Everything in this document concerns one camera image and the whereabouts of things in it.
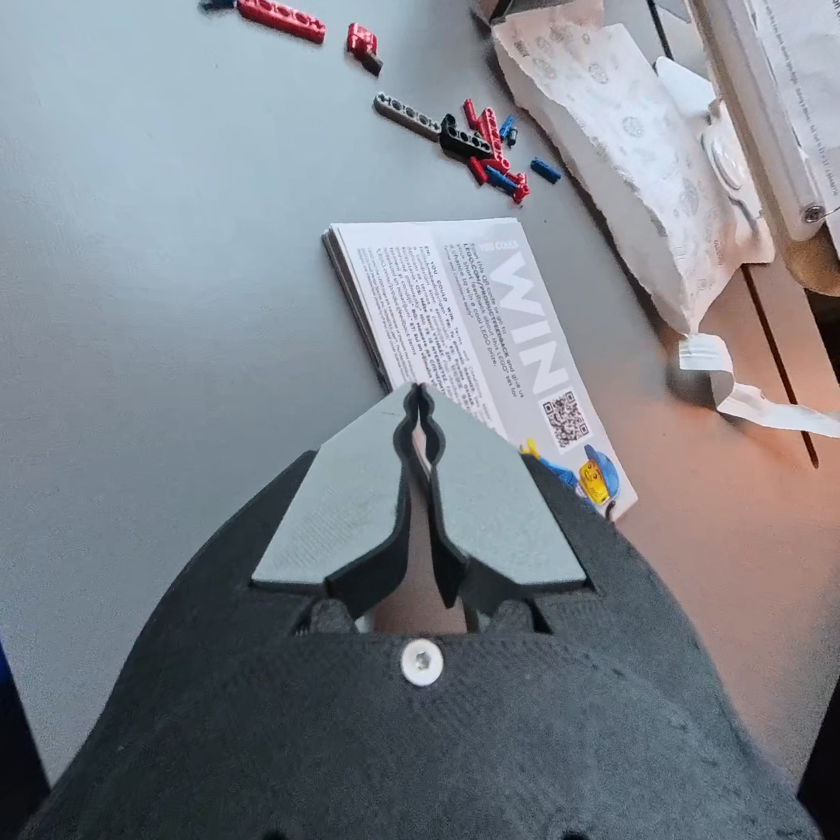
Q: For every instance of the grey lego beam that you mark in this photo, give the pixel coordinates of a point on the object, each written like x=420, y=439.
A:
x=407, y=116

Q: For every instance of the red lego connector black pin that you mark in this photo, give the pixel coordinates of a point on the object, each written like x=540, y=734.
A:
x=361, y=40

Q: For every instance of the lego instruction booklet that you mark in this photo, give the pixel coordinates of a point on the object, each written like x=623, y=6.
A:
x=459, y=315

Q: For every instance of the blue lego pin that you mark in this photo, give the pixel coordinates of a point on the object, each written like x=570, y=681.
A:
x=213, y=3
x=544, y=170

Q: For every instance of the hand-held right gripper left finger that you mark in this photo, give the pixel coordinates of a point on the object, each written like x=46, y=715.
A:
x=341, y=518

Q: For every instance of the printed instruction sheet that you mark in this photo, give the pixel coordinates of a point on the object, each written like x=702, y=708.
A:
x=800, y=79

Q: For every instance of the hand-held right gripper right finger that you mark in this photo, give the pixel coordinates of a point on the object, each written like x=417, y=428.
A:
x=505, y=518

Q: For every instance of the torn white paper bag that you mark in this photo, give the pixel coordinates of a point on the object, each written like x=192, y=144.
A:
x=617, y=144

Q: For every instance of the pile of red blue lego pieces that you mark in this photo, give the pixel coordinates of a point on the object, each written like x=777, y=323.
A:
x=495, y=157

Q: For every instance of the red lego beam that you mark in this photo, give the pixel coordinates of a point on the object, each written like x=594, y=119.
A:
x=282, y=16

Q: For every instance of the black angled lego beam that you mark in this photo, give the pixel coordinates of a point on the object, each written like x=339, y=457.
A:
x=463, y=139

